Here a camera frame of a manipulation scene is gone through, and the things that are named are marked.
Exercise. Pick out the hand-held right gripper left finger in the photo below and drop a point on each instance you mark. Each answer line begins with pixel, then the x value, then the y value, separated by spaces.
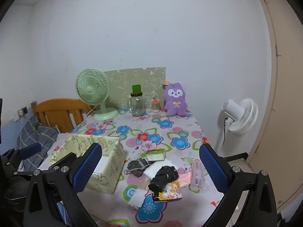
pixel 87 167

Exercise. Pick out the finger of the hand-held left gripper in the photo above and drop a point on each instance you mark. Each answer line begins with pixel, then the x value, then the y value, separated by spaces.
pixel 30 150

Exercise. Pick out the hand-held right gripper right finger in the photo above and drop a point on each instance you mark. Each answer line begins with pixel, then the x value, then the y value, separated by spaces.
pixel 213 167

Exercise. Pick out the yellow patterned box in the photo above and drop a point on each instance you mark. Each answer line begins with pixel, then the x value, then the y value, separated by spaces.
pixel 113 160

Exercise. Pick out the pink packet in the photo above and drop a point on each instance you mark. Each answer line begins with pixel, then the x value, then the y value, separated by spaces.
pixel 184 179

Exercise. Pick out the cartoon printed pack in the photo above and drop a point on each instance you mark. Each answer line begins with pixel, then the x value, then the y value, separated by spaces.
pixel 168 192

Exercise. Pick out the green tissue pack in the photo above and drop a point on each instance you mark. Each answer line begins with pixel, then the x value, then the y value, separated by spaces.
pixel 155 156

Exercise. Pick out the clear plastic packet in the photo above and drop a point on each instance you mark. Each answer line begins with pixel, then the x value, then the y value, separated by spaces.
pixel 196 175

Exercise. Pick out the blue plaid blanket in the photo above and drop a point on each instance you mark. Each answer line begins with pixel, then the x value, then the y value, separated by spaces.
pixel 40 132

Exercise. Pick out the black folded umbrella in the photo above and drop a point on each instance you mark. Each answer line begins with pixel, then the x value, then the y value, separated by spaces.
pixel 163 177

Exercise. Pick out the white folded cloth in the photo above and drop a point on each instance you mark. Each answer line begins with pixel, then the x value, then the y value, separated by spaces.
pixel 156 167

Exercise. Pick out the white tissue packet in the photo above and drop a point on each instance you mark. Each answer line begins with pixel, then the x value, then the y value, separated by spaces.
pixel 137 198

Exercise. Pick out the white standing fan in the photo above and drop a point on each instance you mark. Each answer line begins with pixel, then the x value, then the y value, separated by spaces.
pixel 246 115

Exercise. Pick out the purple plush bunny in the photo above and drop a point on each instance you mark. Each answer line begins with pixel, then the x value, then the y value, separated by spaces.
pixel 176 104

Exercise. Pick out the glass jar with green lid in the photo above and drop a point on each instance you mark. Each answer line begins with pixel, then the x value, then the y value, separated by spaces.
pixel 137 106

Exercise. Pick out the green desk fan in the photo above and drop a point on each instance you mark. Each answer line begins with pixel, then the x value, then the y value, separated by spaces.
pixel 91 87

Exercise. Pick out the small jar with orange lid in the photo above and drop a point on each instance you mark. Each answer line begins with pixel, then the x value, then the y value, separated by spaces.
pixel 155 106

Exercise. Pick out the beige door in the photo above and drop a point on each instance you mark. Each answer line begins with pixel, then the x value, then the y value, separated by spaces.
pixel 284 99

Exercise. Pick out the green patterned board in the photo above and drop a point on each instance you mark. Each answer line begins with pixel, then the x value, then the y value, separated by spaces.
pixel 132 75

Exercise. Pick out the wall socket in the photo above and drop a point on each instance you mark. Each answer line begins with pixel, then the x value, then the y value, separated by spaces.
pixel 23 110

